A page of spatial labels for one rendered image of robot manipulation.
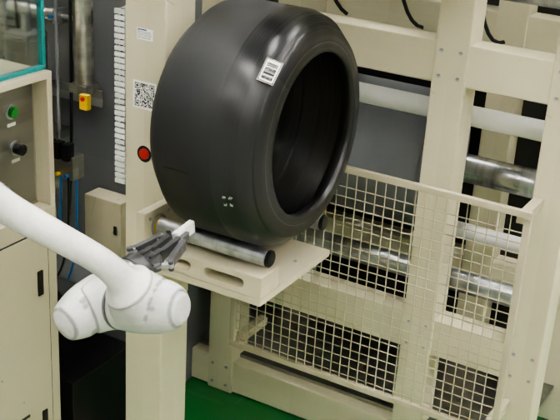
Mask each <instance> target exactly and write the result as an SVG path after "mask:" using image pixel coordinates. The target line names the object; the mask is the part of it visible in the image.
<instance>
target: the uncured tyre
mask: <svg viewBox="0 0 560 420"><path fill-rule="evenodd" d="M267 58H271V59H274V60H276V61H279V62H280V63H283V65H282V68H281V70H280V72H279V74H278V75H277V78H276V80H275V83H274V84H273V86H272V85H269V84H267V83H265V82H261V81H259V80H257V77H258V74H259V73H260V71H261V69H262V67H263V64H264V63H265V61H266V59H267ZM358 109H359V78H358V67H357V63H356V59H355V57H354V54H353V50H352V48H351V46H350V45H349V43H348V40H347V39H346V38H345V36H344V35H343V32H342V31H341V29H340V27H339V26H338V25H337V24H336V23H335V22H334V21H333V20H332V19H331V18H330V17H328V16H326V15H324V14H322V13H321V12H319V11H317V10H315V9H311V8H308V7H299V6H294V5H289V4H285V3H280V2H271V1H266V0H226V1H223V2H220V3H218V4H216V5H214V6H213V7H211V8H209V9H208V10H207V11H206V12H205V13H204V14H203V15H202V16H201V17H200V18H199V19H197V20H196V21H195V22H194V23H193V24H192V25H191V26H190V27H189V28H188V29H187V30H186V32H185V33H184V34H183V35H182V36H181V37H180V39H179V40H178V41H177V44H176V45H175V47H174V48H173V50H172V52H171V54H170V55H169V57H168V59H167V62H166V64H165V66H164V69H163V70H162V74H161V77H160V79H159V82H158V85H157V90H156V93H155V98H154V101H153V105H152V116H151V125H150V149H151V157H152V165H153V169H154V172H155V175H156V178H157V181H158V184H159V186H160V188H161V191H162V195H163V196H164V198H165V200H166V202H167V204H168V206H169V207H170V208H171V209H172V210H173V211H174V212H175V213H176V214H177V215H178V216H179V217H180V218H182V219H183V220H184V221H186V222H187V221H188V220H192V221H194V225H195V227H196V228H201V229H204V230H207V231H209V232H212V233H217V234H220V235H223V236H227V237H230V238H235V239H237V240H240V241H243V242H245V243H251V244H253V245H258V246H275V245H279V244H282V243H285V242H287V241H289V240H291V239H292V238H294V237H296V236H297V235H298V234H300V233H302V232H304V231H305V230H307V229H308V228H309V227H311V226H312V225H313V224H314V223H315V222H316V221H317V220H318V218H319V217H320V216H321V215H322V213H323V212H324V210H325V209H326V207H327V206H328V204H329V203H330V202H331V200H332V198H333V195H334V194H335V192H336V191H337V189H338V185H339V183H340V182H341V180H342V177H343V174H344V172H345V169H346V166H347V164H348V159H349V157H350V153H351V151H352V147H353V141H354V137H355V132H356V128H357V122H358ZM163 166H165V167H168V168H174V169H177V170H180V171H184V172H186V173H188V174H186V173H183V172H178V171H174V170H172V169H168V168H165V167H163ZM221 194H225V195H233V199H234V203H235V208H225V207H223V203H222V199H221Z"/></svg>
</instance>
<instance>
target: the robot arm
mask: <svg viewBox="0 0 560 420"><path fill-rule="evenodd" d="M0 223H1V224H2V225H4V226H6V227H7V228H10V229H12V230H13V231H14V232H16V233H19V234H21V235H23V236H24V237H26V238H29V239H31V240H32V241H34V242H35V243H38V244H40V245H42V246H44V247H45V248H48V249H50V250H51V251H53V252H55V253H57V254H59V255H61V256H63V257H65V258H67V259H68V260H70V261H72V262H74V263H76V264H78V265H80V266H81V267H83V268H86V269H87V270H88V271H89V272H91V273H93V274H92V275H89V276H87V277H85V278H84V279H83V280H81V281H80V282H78V283H77V284H75V285H74V286H73V287H71V288H70V289H69V290H68V291H67V292H66V293H65V294H64V295H63V296H62V298H61V299H60V300H59V301H58V303H57V305H56V306H55V308H54V309H53V312H52V315H53V320H54V323H55V325H56V327H57V330H58V331H59V332H60V333H61V334H62V335H63V336H64V337H65V338H67V339H69V340H79V339H83V338H88V337H91V336H92V335H93V334H95V333H104V332H106V331H111V330H123V331H126V332H129V333H139V334H162V333H169V332H172V331H174V330H176V329H178V328H180V327H181V326H182V325H183V324H184V323H185V321H186V320H187V319H188V316H189V313H190V309H191V302H190V298H189V296H188V293H187V291H186V290H185V289H184V288H183V287H182V286H180V285H179V284H177V283H175V282H174V281H170V280H167V279H165V277H163V276H160V275H158V274H156V273H158V272H160V271H161V270H162V269H164V268H168V271H169V272H173V271H174V266H175V265H176V263H177V262H178V260H179V259H180V257H181V256H182V255H183V254H184V252H185V251H186V241H187V240H188V239H189V236H191V235H192V234H193V233H195V225H194V221H192V220H188V221H187V222H185V223H184V224H183V225H182V226H181V227H179V228H176V229H174V230H173V231H172V232H171V231H170V230H167V231H166V233H167V234H163V233H162V232H159V233H157V234H155V235H153V236H151V237H149V238H147V239H145V240H143V241H141V242H139V243H137V244H135V245H132V246H128V247H126V249H127V255H126V256H125V257H123V258H120V257H119V256H118V255H116V254H115V253H114V252H112V251H110V250H109V249H107V248H106V247H104V246H103V245H101V244H100V243H98V242H96V241H94V240H92V239H91V238H90V237H88V236H86V235H84V234H82V233H81V232H79V231H78V230H76V229H74V228H72V227H70V226H68V225H67V224H66V223H64V222H62V221H60V220H58V219H57V218H55V217H53V216H52V215H50V214H48V213H47V212H44V211H43V210H42V209H40V208H38V207H36V206H34V205H32V204H31V203H30V202H28V201H26V200H24V199H23V198H21V197H19V196H18V195H17V194H16V193H14V192H12V191H11V190H10V189H8V188H7V187H6V186H5V185H3V184H2V183H1V182H0ZM165 259H166V261H165V262H164V260H165Z"/></svg>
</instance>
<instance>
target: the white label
mask: <svg viewBox="0 0 560 420"><path fill-rule="evenodd" d="M282 66H283V63H282V62H279V61H276V60H274V59H271V58H270V57H267V59H266V61H265V63H264V64H263V66H262V69H261V71H260V73H259V74H258V76H257V80H259V81H261V82H264V83H267V84H269V85H272V86H273V84H274V83H275V80H276V78H277V76H278V74H279V72H280V70H281V68H282Z"/></svg>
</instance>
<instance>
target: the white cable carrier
mask: <svg viewBox="0 0 560 420"><path fill-rule="evenodd" d="M114 13H118V14H115V15H114V18H115V19H118V20H119V21H117V20H116V21H114V25H116V26H120V27H114V31H115V33H114V37H115V38H118V39H115V40H114V42H115V43H116V44H120V45H115V46H114V49H115V50H119V51H115V52H114V55H115V56H117V57H115V58H114V62H115V63H114V67H115V68H119V69H115V73H116V74H119V75H115V76H114V79H115V80H119V81H114V85H115V86H116V87H114V91H115V97H116V98H115V103H118V104H115V109H116V110H115V111H114V114H115V115H117V116H115V120H117V121H118V122H115V126H116V127H115V138H116V139H115V143H118V144H115V148H116V150H115V154H117V155H115V160H116V161H115V166H118V167H115V171H117V172H115V176H116V177H115V182H117V183H122V184H126V179H124V178H126V163H125V162H126V146H123V145H126V129H124V128H125V127H126V123H125V122H126V118H125V117H126V112H124V111H126V106H123V105H126V100H123V99H126V95H125V93H126V71H123V70H126V5H125V6H124V7H120V8H117V7H115V8H114ZM124 46H125V47H124ZM124 76H125V77H124ZM117 86H118V87H117ZM117 109H118V110H117ZM124 140H125V141H124ZM124 151H125V152H124Z"/></svg>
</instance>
